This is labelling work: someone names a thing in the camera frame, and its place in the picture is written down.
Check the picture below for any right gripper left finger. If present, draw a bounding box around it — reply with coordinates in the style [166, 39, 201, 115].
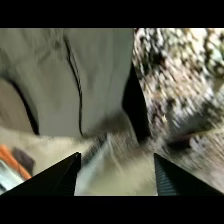
[0, 151, 82, 197]

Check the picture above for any grey garment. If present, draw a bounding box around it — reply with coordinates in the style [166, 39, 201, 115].
[0, 28, 135, 138]

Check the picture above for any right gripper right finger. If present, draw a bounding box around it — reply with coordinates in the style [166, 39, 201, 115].
[153, 152, 224, 197]

